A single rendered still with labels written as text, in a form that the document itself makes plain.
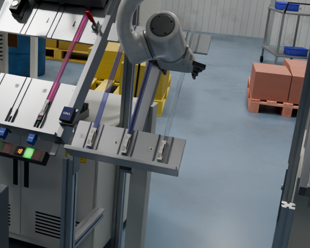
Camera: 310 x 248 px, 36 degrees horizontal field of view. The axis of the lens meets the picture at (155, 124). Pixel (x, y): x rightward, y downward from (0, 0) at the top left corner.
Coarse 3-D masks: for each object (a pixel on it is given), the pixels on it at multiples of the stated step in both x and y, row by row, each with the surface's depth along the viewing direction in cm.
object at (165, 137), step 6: (192, 30) 156; (192, 36) 155; (192, 42) 155; (180, 72) 150; (180, 78) 149; (180, 84) 148; (180, 90) 148; (174, 96) 147; (174, 102) 146; (174, 108) 145; (168, 120) 144; (168, 126) 143; (168, 132) 142; (162, 138) 142
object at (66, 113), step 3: (66, 108) 156; (69, 108) 156; (72, 108) 156; (63, 111) 156; (66, 111) 156; (69, 111) 156; (72, 111) 155; (63, 114) 155; (66, 114) 155; (69, 114) 155; (60, 117) 155; (63, 117) 155; (66, 117) 155; (69, 117) 155
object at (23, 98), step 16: (0, 80) 172; (16, 80) 171; (32, 80) 170; (0, 96) 169; (16, 96) 168; (32, 96) 166; (64, 96) 164; (0, 112) 165; (16, 112) 164; (32, 112) 163; (48, 112) 162; (48, 128) 159
